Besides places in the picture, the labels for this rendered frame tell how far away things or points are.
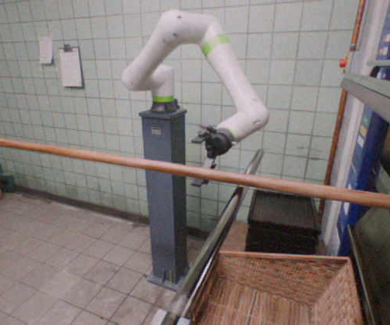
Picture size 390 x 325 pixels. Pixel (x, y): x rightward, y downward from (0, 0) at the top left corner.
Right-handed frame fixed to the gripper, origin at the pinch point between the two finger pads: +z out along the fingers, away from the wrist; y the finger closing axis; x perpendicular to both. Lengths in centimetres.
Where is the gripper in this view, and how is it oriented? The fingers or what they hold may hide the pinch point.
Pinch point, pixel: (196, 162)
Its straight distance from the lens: 77.7
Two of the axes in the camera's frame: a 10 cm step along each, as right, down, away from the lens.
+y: -0.1, 9.3, 3.7
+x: -9.2, -1.5, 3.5
